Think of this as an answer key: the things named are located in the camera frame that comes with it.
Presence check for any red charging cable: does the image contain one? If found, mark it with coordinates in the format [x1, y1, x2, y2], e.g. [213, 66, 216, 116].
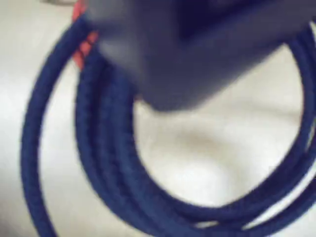
[71, 0, 100, 71]

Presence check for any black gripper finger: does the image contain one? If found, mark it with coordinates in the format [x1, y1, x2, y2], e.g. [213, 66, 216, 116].
[83, 0, 210, 111]
[180, 0, 316, 99]

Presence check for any black charging cable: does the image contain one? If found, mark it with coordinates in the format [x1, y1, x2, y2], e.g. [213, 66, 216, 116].
[21, 17, 316, 237]

